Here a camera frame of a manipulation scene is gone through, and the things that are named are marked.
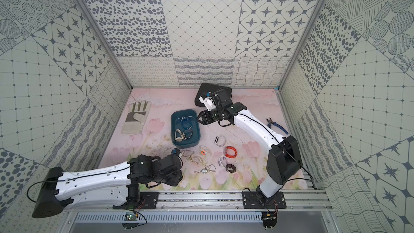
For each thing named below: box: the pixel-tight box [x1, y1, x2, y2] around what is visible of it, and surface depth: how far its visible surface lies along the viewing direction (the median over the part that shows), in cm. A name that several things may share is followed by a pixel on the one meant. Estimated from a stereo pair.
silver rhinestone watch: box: [194, 163, 217, 175], surface depth 85 cm
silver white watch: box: [214, 135, 226, 147], surface depth 96 cm
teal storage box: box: [170, 109, 201, 149], surface depth 100 cm
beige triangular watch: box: [174, 128, 186, 142], surface depth 95 cm
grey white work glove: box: [121, 100, 152, 135], surface depth 106 cm
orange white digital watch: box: [199, 145, 212, 156], surface depth 91 cm
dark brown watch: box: [225, 163, 237, 174], surface depth 83 cm
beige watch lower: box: [187, 155, 204, 164], surface depth 88 cm
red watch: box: [223, 146, 238, 159], surface depth 90 cm
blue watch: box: [177, 115, 193, 130], surface depth 103 cm
